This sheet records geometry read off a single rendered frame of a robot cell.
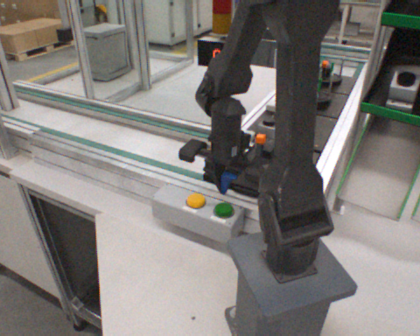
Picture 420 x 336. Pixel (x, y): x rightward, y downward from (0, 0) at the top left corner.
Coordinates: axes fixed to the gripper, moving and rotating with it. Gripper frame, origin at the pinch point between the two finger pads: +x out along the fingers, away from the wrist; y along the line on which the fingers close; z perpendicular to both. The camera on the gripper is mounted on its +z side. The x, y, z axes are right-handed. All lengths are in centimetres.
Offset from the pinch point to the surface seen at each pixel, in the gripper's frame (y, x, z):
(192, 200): 6.9, 6.9, -1.7
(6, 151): 79, 16, 0
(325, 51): 11, 13, 163
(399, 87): -27.3, -21.6, 12.6
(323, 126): -11, 7, 50
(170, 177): 17.6, 8.7, 5.7
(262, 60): 64, 38, 206
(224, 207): -0.6, 6.8, -0.5
